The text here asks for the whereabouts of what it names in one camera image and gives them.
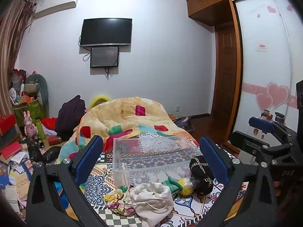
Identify wooden door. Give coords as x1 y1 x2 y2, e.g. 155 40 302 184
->
211 21 242 121

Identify green striped cloth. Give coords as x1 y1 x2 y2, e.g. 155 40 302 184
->
162 177 183 198

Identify white drawstring pouch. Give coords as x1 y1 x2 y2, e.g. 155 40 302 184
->
129 182 174 227

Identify grey green plush toy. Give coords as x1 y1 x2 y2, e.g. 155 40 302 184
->
23 74 50 120

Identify green bottle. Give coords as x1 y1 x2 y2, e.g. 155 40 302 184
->
35 119 46 140

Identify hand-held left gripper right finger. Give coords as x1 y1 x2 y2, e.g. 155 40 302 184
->
199 136 284 227

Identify small black wall monitor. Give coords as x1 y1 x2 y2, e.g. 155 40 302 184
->
90 47 119 68

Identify brown striped curtain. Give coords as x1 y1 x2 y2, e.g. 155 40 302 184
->
0 0 36 123

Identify black chain-strap bag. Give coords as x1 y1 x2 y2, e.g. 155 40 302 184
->
189 155 215 196

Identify purple cloth on floor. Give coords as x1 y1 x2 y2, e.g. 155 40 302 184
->
172 116 195 131

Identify wooden overhead cabinet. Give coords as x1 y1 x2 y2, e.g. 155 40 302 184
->
187 0 281 27

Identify pink bunny toy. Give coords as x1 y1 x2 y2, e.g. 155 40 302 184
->
23 111 38 138

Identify dark purple clothing pile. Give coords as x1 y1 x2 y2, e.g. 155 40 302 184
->
55 95 86 140

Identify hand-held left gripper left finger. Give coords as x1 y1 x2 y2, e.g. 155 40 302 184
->
26 135 105 227

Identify clear plastic storage box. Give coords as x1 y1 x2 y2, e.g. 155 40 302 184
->
113 136 204 187

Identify yellow patchwork blanket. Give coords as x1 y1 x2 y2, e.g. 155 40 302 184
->
54 96 200 192

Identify black wall television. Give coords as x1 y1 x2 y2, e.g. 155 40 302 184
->
80 18 133 48

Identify pink heart stickers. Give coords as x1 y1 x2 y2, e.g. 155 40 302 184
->
256 82 290 110

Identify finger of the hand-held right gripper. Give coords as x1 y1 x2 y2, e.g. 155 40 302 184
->
230 130 295 166
248 116 290 147

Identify white sliding wardrobe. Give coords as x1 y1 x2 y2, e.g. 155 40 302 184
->
228 0 303 152

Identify red thermos flask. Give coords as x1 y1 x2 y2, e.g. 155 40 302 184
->
48 136 62 146

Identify green box of clutter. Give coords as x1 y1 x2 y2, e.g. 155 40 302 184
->
13 98 45 126

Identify stack of red boxes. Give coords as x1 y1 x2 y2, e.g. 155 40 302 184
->
0 114 23 160

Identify red cloth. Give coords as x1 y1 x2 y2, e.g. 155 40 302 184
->
42 117 58 131

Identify yellow plush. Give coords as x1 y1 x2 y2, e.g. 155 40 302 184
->
177 177 197 197

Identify floral fabric pouch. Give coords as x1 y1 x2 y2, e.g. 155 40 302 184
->
103 186 136 216

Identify black plastic bag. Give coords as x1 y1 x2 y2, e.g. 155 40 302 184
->
28 142 62 165

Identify white air conditioner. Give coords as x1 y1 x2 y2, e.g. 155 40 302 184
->
18 0 80 19

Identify pile of papers and booklets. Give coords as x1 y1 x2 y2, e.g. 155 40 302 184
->
0 150 34 220

